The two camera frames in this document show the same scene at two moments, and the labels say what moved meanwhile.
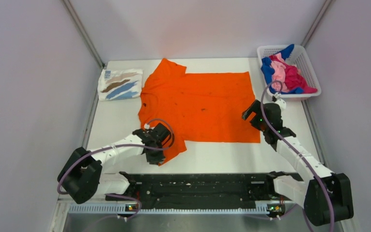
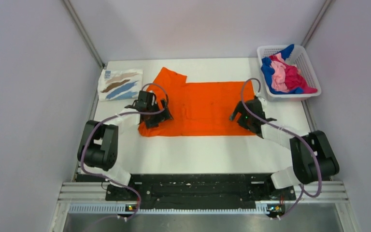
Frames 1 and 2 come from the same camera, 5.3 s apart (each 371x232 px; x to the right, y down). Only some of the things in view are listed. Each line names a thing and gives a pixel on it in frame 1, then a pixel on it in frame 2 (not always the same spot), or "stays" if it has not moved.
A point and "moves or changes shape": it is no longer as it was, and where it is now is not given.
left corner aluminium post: [78, 23] stays
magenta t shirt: [293, 77] stays
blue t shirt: [268, 69] stays
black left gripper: [154, 160] to [160, 118]
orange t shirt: [205, 107] moves or changes shape
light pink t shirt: [278, 76] stays
